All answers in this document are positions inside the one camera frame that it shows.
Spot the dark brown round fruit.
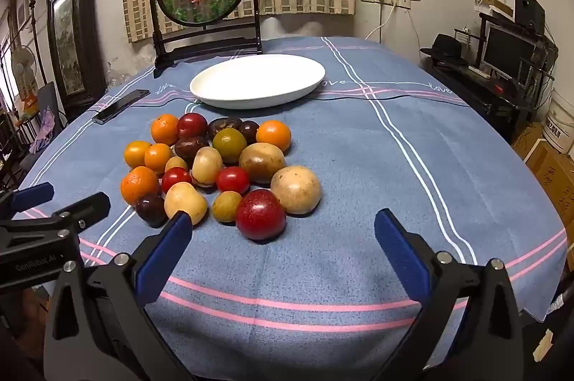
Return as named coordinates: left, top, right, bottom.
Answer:
left=174, top=136, right=210, bottom=161

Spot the black smartphone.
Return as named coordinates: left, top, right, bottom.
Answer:
left=92, top=89, right=151, bottom=125

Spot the yellowish orange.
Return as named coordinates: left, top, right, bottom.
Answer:
left=124, top=141, right=152, bottom=169

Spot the electric fan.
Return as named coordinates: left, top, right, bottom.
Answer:
left=11, top=47, right=37, bottom=95

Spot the large red plum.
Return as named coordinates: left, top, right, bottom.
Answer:
left=236, top=189, right=287, bottom=241

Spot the dark purple plum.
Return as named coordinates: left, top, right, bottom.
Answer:
left=135, top=193, right=169, bottom=228

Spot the brown-tan round fruit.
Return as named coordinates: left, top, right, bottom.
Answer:
left=239, top=142, right=286, bottom=184

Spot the pale yellow smooth fruit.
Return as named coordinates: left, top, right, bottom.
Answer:
left=164, top=182, right=209, bottom=227

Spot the cardboard box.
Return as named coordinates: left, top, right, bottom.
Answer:
left=511, top=125, right=574, bottom=229

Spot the black desk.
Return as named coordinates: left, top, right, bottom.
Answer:
left=419, top=58, right=539, bottom=144

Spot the small dark plum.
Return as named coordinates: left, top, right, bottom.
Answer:
left=239, top=120, right=261, bottom=143

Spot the computer monitor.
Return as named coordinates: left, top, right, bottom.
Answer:
left=482, top=24, right=536, bottom=81

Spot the white plate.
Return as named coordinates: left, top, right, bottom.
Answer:
left=189, top=54, right=326, bottom=110

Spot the purple cloth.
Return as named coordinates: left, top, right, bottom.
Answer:
left=29, top=107, right=57, bottom=153

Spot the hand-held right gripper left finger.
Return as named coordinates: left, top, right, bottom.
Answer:
left=43, top=211, right=193, bottom=381

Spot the large tan round fruit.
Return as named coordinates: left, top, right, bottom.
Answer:
left=270, top=166, right=322, bottom=215

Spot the white cable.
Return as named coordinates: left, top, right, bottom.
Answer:
left=365, top=2, right=397, bottom=41

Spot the small yellow-green fruit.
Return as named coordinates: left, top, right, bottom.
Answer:
left=212, top=191, right=243, bottom=223

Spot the wooden box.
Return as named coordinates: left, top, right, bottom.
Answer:
left=475, top=0, right=514, bottom=18

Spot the black speaker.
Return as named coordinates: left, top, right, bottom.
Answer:
left=514, top=0, right=545, bottom=33

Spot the white bucket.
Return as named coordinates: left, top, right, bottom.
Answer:
left=542, top=87, right=574, bottom=153

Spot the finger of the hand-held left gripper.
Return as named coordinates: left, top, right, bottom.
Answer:
left=0, top=192, right=111, bottom=247
left=0, top=182, right=55, bottom=220

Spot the green-orange mandarin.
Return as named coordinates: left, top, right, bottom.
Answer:
left=212, top=128, right=248, bottom=165

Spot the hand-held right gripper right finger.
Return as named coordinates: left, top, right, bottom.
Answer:
left=372, top=208, right=536, bottom=381

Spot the red tomato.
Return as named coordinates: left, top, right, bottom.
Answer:
left=216, top=166, right=250, bottom=196
left=161, top=167, right=193, bottom=193

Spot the dark framed painting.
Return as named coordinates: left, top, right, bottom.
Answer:
left=46, top=0, right=108, bottom=119

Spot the blue plaid tablecloth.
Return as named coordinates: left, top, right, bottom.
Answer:
left=11, top=36, right=568, bottom=381

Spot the oblong tan fruit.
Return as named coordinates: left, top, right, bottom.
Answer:
left=191, top=146, right=224, bottom=188

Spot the black hat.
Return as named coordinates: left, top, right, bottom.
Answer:
left=420, top=34, right=469, bottom=65

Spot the dark mangosteen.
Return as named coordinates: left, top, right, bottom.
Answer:
left=207, top=117, right=243, bottom=140

